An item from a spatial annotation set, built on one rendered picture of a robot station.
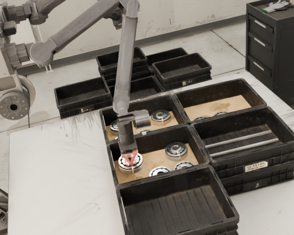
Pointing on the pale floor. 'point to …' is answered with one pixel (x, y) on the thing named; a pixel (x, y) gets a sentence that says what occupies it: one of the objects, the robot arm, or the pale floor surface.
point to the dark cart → (276, 49)
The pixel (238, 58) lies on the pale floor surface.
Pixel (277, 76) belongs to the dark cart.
